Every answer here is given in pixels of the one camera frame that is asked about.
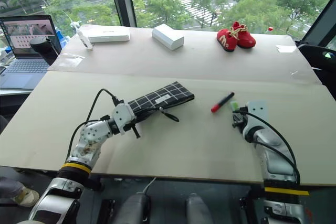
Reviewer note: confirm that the red shoe with beige laces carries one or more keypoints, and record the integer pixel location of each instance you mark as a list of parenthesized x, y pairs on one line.
[(245, 36)]

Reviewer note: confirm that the black cylindrical device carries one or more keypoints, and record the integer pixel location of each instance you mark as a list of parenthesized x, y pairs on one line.
[(43, 49)]

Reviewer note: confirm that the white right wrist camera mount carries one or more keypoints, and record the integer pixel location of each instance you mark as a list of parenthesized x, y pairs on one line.
[(258, 111)]

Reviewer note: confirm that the beige sneaker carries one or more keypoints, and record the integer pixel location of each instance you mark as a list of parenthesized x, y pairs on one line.
[(26, 197)]

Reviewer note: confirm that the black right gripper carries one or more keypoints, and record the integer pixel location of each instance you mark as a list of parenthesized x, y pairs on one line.
[(238, 119)]

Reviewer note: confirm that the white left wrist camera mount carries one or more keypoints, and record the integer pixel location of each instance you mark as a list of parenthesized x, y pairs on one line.
[(122, 115)]

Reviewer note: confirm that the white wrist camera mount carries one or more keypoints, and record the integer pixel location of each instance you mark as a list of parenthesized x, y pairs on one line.
[(258, 111), (122, 115)]

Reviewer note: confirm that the clear plastic bag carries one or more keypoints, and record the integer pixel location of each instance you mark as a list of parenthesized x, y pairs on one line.
[(69, 60)]

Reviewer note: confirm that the white rectangular box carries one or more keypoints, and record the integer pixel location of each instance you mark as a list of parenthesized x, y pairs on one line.
[(168, 36)]

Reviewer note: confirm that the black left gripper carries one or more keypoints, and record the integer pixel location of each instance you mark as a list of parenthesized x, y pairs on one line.
[(129, 126)]

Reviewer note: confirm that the black white grid pouch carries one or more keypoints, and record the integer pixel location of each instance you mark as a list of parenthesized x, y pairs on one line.
[(162, 98)]

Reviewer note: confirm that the open grey laptop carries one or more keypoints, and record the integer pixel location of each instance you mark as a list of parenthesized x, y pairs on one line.
[(25, 53)]

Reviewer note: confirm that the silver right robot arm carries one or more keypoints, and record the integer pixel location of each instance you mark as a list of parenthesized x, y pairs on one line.
[(273, 155)]

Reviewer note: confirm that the dark rounded grey shape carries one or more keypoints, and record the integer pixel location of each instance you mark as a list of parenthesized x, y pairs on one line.
[(135, 208)]

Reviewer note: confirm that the blue plastic items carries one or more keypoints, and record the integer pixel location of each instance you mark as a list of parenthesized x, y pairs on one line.
[(62, 39)]

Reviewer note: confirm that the white paper label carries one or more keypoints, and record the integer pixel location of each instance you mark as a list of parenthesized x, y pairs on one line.
[(286, 48)]

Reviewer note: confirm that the grey trouser leg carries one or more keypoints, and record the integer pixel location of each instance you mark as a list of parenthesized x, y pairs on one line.
[(9, 187)]

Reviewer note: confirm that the red shoe with yellow logo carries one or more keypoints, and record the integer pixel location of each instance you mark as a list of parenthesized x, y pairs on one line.
[(227, 40)]

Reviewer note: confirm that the flat white box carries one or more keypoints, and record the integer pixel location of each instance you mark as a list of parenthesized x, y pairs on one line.
[(109, 35)]

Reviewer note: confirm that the red marker with black cap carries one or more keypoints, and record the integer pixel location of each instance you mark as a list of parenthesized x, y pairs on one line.
[(222, 102)]

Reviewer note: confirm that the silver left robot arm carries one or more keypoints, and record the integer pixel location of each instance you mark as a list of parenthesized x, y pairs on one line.
[(86, 140)]

